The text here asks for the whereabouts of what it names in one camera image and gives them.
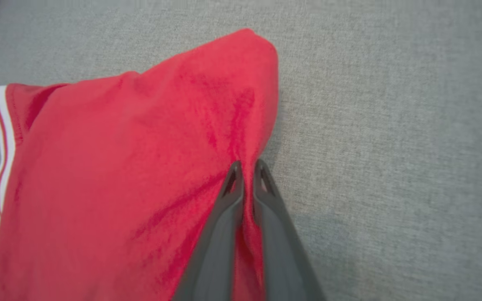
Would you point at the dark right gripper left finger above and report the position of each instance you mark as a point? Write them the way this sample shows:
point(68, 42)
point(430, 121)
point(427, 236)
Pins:
point(216, 259)

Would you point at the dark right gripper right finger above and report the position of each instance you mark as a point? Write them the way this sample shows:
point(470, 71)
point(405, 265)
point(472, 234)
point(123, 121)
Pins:
point(283, 259)

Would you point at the red and white jersey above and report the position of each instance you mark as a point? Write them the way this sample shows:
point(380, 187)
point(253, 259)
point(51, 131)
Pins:
point(119, 167)

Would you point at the grey fabric sofa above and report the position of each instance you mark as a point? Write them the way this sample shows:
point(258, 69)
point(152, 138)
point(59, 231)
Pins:
point(391, 125)

